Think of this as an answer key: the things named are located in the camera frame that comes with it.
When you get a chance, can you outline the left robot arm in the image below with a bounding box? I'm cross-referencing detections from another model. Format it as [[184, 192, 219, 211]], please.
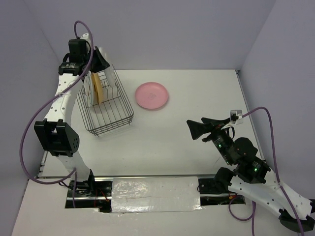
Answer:
[[34, 34, 110, 196]]

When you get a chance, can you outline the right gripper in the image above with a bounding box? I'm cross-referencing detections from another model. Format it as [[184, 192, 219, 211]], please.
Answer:
[[185, 117, 233, 164]]

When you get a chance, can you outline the yellow plate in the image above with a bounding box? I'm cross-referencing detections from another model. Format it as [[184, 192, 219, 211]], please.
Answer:
[[92, 73, 103, 104]]

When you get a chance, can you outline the white watermelon pattern plate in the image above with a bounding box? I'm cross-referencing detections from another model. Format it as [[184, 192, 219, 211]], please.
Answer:
[[99, 47, 116, 89]]

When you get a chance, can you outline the white blue-rimmed plate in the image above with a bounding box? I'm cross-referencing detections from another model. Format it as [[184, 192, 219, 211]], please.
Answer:
[[83, 72, 94, 107]]

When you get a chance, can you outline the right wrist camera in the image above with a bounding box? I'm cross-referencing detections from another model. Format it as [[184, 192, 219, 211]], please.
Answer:
[[230, 110, 243, 125]]

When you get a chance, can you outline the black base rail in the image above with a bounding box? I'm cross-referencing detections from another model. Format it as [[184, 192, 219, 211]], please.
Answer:
[[65, 176, 245, 213]]

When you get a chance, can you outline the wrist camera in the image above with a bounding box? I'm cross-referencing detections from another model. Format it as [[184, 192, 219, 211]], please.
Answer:
[[230, 110, 243, 125], [80, 33, 91, 45]]

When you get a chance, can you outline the pink plate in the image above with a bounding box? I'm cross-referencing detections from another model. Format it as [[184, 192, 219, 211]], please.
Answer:
[[135, 82, 169, 110]]

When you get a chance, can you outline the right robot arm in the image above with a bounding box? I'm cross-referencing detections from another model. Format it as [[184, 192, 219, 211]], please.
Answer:
[[187, 115, 315, 233]]

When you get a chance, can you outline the silver foil tape sheet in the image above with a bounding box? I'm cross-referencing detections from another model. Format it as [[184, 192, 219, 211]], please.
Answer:
[[111, 177, 201, 213]]

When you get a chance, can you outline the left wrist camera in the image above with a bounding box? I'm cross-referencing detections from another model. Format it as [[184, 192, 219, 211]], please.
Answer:
[[80, 33, 91, 45]]

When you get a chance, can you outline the grey wire dish rack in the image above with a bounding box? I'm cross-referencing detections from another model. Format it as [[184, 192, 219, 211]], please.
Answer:
[[76, 71, 134, 136]]

